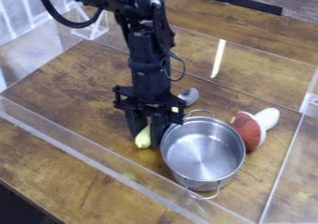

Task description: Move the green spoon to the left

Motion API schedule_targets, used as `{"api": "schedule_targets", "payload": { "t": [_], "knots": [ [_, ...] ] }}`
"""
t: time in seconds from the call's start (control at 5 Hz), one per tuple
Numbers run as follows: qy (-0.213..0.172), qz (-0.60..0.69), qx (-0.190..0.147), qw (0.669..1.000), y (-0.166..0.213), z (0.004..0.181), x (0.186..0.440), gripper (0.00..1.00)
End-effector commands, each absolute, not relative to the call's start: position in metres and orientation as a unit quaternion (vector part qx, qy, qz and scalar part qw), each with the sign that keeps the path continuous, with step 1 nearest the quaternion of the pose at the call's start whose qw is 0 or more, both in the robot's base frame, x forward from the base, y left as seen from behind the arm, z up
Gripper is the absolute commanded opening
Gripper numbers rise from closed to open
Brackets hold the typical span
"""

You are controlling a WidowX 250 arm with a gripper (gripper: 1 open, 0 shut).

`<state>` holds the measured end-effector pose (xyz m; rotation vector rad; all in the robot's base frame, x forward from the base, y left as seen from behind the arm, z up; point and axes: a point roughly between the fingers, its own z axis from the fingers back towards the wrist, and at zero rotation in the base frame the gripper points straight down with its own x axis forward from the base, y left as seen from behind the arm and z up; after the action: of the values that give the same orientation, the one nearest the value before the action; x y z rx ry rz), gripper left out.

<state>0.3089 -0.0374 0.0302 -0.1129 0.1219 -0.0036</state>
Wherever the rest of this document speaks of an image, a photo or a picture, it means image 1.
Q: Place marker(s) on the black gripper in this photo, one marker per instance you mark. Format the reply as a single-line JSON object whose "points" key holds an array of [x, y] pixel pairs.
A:
{"points": [[166, 109]]}

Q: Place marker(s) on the green handled metal spoon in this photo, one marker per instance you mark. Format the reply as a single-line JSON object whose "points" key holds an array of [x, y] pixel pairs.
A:
{"points": [[190, 95]]}

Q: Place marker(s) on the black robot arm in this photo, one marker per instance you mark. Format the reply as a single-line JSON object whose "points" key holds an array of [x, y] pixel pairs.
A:
{"points": [[143, 22]]}

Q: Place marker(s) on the stainless steel pot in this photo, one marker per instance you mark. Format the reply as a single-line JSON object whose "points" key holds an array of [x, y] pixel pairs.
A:
{"points": [[204, 151]]}

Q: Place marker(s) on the plush brown mushroom toy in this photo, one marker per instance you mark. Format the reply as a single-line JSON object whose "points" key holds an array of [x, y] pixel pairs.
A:
{"points": [[253, 126]]}

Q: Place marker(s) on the black bar on table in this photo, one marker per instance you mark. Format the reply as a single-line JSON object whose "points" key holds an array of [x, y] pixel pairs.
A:
{"points": [[256, 6]]}

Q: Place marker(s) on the clear acrylic enclosure wall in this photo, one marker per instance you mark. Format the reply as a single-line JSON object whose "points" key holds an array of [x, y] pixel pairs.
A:
{"points": [[67, 153]]}

